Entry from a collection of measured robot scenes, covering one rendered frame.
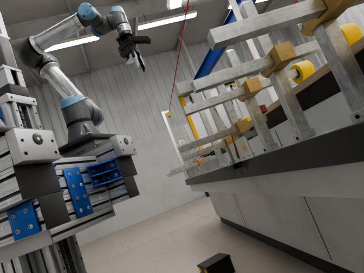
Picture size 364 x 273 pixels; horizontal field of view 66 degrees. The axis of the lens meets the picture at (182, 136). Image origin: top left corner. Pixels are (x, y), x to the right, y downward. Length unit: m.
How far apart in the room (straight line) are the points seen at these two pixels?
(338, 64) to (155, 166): 8.36
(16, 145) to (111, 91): 8.71
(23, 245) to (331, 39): 1.00
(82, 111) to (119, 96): 8.06
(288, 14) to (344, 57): 0.15
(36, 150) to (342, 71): 0.76
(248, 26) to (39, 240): 0.82
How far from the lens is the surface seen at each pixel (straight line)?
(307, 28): 0.73
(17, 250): 1.06
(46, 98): 9.66
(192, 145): 1.25
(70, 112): 1.37
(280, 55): 0.84
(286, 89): 0.90
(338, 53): 0.69
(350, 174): 0.82
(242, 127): 1.27
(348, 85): 0.68
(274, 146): 1.11
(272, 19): 0.61
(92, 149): 1.28
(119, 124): 9.13
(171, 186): 8.90
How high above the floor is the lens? 0.72
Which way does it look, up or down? 8 degrees up
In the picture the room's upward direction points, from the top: 21 degrees counter-clockwise
